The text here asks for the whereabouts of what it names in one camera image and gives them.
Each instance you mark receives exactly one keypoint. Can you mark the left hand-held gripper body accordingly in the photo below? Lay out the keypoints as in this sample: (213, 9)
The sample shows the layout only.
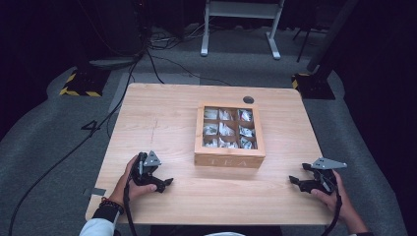
(144, 173)

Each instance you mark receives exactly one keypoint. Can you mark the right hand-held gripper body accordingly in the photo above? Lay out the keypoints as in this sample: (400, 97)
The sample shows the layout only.
(323, 180)

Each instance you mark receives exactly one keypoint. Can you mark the wooden tea box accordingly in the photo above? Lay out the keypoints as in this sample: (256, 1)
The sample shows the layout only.
(229, 160)

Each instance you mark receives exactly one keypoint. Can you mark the person's right hand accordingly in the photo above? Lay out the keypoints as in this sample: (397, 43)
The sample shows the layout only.
(334, 203)

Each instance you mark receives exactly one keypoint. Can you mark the person's left hand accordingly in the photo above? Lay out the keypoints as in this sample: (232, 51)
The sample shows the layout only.
(123, 190)

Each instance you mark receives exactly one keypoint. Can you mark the person's dark clothing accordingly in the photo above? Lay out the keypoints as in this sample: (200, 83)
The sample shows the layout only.
(183, 231)

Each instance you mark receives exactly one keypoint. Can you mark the grey floor tape piece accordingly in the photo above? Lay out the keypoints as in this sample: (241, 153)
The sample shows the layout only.
(95, 191)

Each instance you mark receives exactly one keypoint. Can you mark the group of white tea bags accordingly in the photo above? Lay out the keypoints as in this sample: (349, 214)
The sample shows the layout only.
(226, 129)

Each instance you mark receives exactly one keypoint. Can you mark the black stand base hazard tape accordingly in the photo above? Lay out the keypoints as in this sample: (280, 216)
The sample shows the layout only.
(314, 87)
(85, 82)

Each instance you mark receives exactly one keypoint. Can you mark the black tripod leg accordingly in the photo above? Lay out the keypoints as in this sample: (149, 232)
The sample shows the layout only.
(305, 42)

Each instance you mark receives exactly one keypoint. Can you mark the dark slanted stand pole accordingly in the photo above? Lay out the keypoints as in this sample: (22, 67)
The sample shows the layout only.
(331, 36)

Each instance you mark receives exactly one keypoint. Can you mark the white metal desk frame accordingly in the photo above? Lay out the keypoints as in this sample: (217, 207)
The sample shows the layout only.
(241, 10)

